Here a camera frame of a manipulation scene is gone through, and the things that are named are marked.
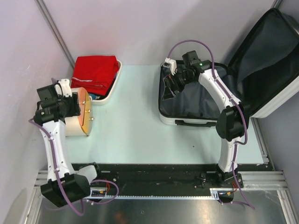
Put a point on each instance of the left aluminium corner post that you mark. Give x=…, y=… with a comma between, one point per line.
x=55, y=31

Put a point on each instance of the aluminium corner post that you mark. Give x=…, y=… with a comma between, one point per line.
x=55, y=31
x=276, y=4

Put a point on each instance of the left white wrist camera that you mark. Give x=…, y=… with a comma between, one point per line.
x=63, y=88

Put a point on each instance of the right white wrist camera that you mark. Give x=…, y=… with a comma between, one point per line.
x=170, y=64

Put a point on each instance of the aluminium frame rail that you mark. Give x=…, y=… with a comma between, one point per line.
x=246, y=180

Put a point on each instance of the teal cream patterned towel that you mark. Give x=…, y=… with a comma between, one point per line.
x=94, y=97

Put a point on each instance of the cream oval tray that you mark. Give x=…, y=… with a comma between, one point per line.
x=106, y=99

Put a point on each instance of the black white space suitcase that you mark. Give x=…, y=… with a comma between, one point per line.
x=263, y=72

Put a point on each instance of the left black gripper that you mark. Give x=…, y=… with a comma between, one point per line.
x=75, y=109

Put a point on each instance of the right aluminium corner post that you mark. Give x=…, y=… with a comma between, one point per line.
x=276, y=4

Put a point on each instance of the cream cylindrical bucket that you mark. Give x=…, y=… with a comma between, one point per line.
x=73, y=128

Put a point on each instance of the red shirt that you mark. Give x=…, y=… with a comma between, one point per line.
x=94, y=73

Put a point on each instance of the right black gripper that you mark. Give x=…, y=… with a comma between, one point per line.
x=169, y=83

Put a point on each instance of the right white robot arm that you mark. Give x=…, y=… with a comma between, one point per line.
x=233, y=122

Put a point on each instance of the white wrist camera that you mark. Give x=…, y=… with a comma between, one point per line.
x=170, y=64
x=63, y=88

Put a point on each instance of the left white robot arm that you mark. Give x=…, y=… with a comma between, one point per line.
x=64, y=185

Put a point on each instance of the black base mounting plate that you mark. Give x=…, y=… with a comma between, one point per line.
x=134, y=179

